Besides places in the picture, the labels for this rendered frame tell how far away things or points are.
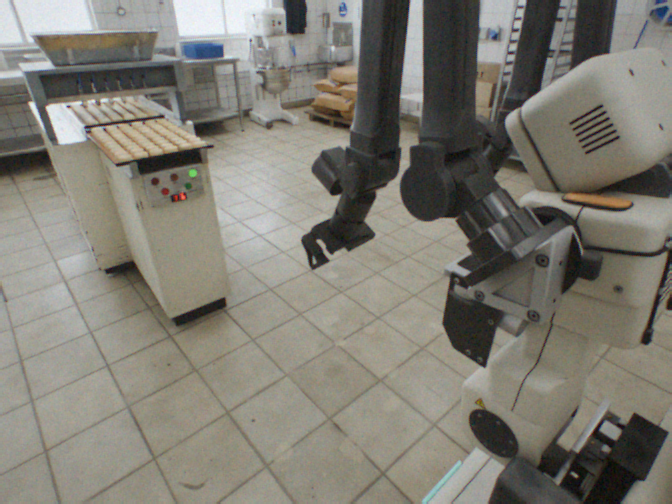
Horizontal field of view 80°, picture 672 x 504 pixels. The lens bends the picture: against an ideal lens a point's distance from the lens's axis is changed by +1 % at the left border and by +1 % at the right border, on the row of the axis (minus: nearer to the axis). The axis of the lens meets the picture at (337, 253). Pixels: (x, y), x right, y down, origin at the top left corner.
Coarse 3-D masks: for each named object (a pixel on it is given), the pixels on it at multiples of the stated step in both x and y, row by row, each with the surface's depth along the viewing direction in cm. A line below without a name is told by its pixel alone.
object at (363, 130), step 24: (384, 0) 49; (408, 0) 50; (360, 24) 53; (384, 24) 50; (360, 48) 54; (384, 48) 51; (360, 72) 56; (384, 72) 53; (360, 96) 57; (384, 96) 55; (360, 120) 58; (384, 120) 57; (360, 144) 59; (384, 144) 59; (384, 168) 61
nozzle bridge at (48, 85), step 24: (24, 72) 183; (48, 72) 187; (72, 72) 199; (96, 72) 205; (144, 72) 218; (168, 72) 225; (48, 96) 198; (72, 96) 200; (96, 96) 205; (120, 96) 212; (48, 120) 203
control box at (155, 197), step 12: (180, 168) 173; (192, 168) 175; (144, 180) 165; (168, 180) 171; (180, 180) 174; (192, 180) 177; (156, 192) 170; (180, 192) 176; (192, 192) 179; (204, 192) 183; (156, 204) 172
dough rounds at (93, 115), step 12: (72, 108) 240; (96, 108) 235; (108, 108) 234; (120, 108) 234; (132, 108) 234; (144, 108) 234; (84, 120) 211; (96, 120) 209; (108, 120) 211; (120, 120) 213
